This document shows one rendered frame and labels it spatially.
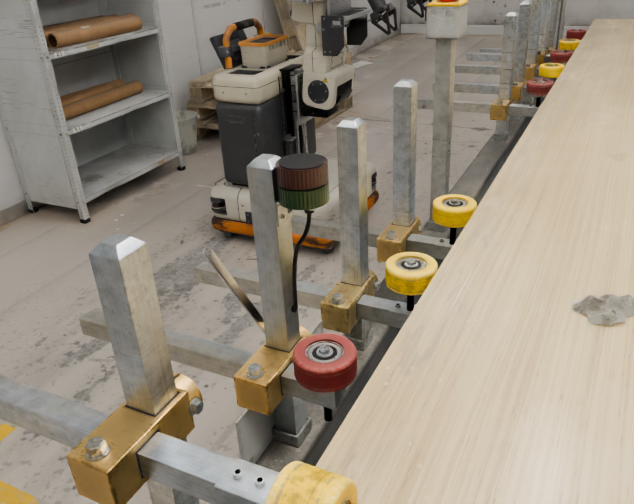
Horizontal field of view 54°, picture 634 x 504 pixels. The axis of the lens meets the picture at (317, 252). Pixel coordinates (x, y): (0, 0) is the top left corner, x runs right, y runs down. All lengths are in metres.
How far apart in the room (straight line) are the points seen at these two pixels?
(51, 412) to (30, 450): 1.49
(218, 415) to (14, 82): 2.18
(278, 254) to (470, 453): 0.32
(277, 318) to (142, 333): 0.28
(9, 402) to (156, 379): 0.17
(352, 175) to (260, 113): 1.87
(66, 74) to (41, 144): 0.61
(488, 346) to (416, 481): 0.24
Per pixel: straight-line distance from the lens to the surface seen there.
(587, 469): 0.68
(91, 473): 0.61
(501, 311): 0.87
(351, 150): 0.95
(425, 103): 2.20
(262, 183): 0.73
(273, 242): 0.76
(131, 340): 0.58
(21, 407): 0.71
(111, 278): 0.55
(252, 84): 2.78
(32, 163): 3.73
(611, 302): 0.90
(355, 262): 1.03
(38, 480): 2.07
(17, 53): 3.51
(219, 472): 0.57
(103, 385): 2.32
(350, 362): 0.76
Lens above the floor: 1.37
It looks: 28 degrees down
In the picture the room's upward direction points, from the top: 3 degrees counter-clockwise
